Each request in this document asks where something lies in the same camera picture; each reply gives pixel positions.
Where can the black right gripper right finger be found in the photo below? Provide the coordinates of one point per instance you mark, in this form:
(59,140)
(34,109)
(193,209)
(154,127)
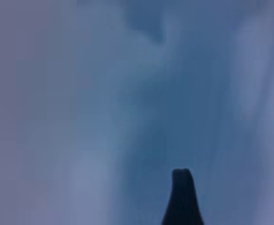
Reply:
(191,206)

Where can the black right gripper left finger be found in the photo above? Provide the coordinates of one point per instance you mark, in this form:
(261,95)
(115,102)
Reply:
(175,204)

